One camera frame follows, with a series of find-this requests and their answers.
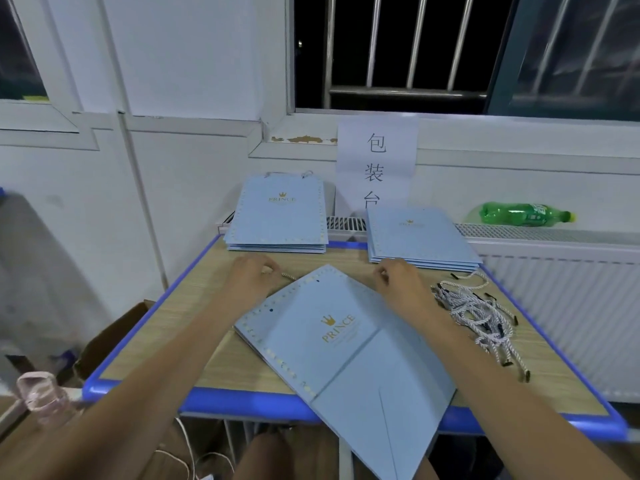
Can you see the person's left hand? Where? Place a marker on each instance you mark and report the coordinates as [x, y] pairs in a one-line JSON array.
[[250, 283]]

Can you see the person's right hand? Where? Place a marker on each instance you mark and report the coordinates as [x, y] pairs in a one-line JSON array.
[[405, 287]]

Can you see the stack of blue paper bags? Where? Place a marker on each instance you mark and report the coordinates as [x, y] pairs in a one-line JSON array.
[[420, 235]]

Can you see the stack of finished blue bags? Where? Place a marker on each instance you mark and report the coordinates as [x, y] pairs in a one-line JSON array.
[[278, 207]]

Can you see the person's right forearm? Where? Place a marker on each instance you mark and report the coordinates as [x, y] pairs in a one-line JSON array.
[[520, 395]]

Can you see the person's left forearm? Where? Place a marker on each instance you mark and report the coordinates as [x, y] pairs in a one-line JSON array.
[[120, 395]]

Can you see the person's leg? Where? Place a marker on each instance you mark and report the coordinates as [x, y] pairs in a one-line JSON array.
[[285, 457]]

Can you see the blue-edged wooden desk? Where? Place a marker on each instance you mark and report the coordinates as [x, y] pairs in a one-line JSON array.
[[180, 335]]

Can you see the white paper sign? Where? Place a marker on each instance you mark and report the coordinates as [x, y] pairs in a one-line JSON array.
[[375, 160]]

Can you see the green plastic bottle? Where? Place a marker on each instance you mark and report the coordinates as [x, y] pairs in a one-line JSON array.
[[520, 214]]

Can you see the brown cardboard box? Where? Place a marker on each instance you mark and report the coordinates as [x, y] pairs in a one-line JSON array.
[[105, 340]]

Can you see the metal window grille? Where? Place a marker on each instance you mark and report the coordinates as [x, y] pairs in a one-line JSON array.
[[400, 92]]

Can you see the pink water bottle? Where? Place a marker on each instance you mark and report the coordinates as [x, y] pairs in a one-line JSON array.
[[42, 398]]

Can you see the white framed window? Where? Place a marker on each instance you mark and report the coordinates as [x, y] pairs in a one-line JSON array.
[[40, 115]]

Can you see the teal framed sliding window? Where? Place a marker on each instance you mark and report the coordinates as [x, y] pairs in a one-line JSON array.
[[570, 55]]

